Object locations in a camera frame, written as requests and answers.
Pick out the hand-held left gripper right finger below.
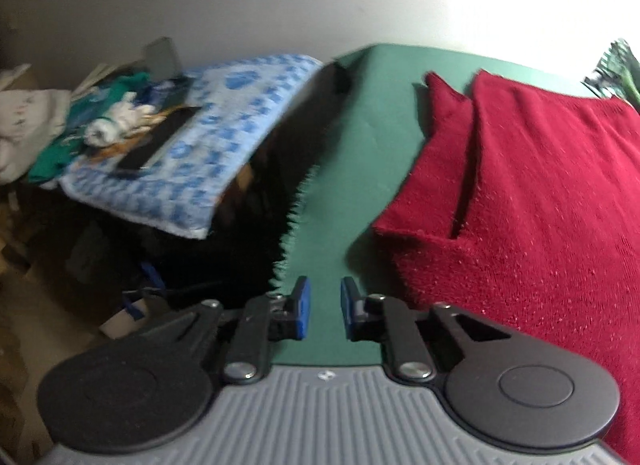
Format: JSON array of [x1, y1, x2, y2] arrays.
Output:
[[340, 275, 524, 387]]

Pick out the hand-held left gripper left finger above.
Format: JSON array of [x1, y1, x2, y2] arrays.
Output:
[[149, 275, 313, 387]]

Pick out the red knit sweater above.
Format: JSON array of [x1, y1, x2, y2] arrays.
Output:
[[372, 70, 640, 465]]

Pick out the green cloth cover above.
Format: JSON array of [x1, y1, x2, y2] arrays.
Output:
[[270, 43, 606, 368]]

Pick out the blue paw print blanket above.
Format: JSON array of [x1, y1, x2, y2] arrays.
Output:
[[60, 52, 326, 241]]

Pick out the grey box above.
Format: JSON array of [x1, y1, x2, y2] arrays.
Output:
[[144, 37, 183, 80]]

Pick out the teal green cloth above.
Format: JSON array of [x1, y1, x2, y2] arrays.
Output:
[[27, 72, 151, 183]]

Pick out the white crumpled cloth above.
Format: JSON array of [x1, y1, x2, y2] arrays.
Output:
[[0, 65, 71, 183]]

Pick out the dark green striped-trim garment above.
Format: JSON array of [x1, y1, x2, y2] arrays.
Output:
[[582, 39, 640, 108]]

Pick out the blue strap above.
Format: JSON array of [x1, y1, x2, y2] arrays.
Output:
[[140, 260, 166, 296]]

